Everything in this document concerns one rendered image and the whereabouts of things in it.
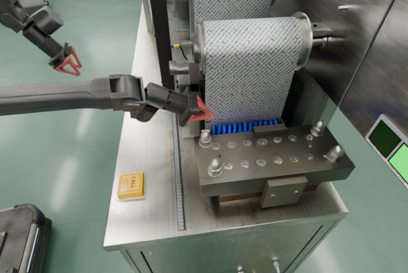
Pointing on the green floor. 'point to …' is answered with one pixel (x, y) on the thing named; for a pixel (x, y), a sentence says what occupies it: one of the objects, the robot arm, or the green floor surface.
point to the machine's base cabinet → (234, 251)
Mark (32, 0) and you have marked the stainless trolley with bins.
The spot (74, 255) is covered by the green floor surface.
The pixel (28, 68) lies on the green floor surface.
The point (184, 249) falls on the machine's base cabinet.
